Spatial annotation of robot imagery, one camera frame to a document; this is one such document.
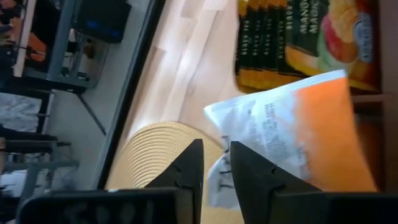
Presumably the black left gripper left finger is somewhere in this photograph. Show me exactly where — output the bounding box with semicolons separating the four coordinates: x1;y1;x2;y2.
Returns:
17;138;205;224

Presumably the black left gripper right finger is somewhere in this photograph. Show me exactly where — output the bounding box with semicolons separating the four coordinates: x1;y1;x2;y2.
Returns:
229;141;398;224

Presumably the wooden tea organizer box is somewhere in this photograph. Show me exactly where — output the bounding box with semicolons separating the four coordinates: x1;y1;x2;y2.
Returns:
233;0;398;194

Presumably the round woven placemat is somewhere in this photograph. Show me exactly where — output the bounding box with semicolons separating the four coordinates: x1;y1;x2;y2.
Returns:
105;121;245;224

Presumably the black aluminium rig frame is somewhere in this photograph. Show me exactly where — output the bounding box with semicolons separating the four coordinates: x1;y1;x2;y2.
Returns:
92;0;167;190

